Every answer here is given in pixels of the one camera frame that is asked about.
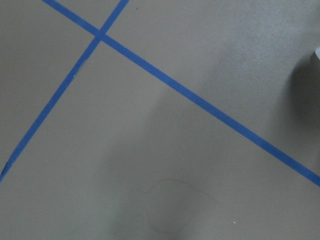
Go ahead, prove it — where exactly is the white ridged plate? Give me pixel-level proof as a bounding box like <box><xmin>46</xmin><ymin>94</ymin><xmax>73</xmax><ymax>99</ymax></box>
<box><xmin>314</xmin><ymin>47</ymin><xmax>320</xmax><ymax>60</ymax></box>

